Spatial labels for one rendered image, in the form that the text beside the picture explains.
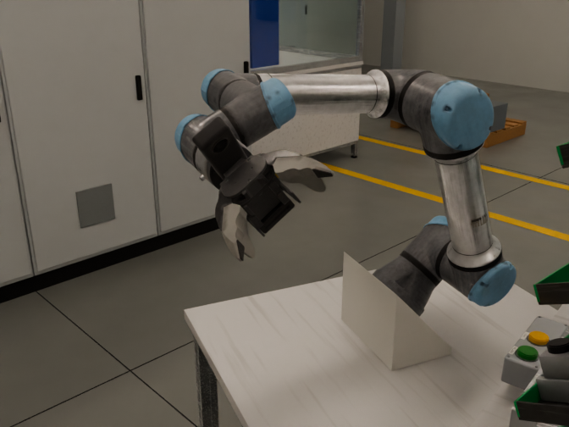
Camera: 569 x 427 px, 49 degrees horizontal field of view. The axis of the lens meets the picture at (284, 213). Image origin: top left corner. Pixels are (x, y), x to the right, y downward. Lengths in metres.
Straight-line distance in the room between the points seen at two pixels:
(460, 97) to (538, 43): 8.95
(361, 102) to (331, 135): 4.42
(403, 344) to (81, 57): 2.58
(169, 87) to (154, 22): 0.38
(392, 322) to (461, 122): 0.47
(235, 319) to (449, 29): 9.48
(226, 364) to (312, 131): 4.13
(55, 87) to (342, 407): 2.57
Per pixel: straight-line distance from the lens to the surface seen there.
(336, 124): 5.66
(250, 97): 0.99
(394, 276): 1.49
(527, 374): 1.38
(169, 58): 3.82
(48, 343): 3.28
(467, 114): 1.18
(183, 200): 4.06
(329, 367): 1.45
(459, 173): 1.26
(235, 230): 0.76
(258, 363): 1.46
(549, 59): 10.04
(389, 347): 1.43
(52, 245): 3.69
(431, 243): 1.51
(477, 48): 10.57
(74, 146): 3.59
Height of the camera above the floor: 1.70
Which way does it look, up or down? 22 degrees down
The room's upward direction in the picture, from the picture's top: straight up
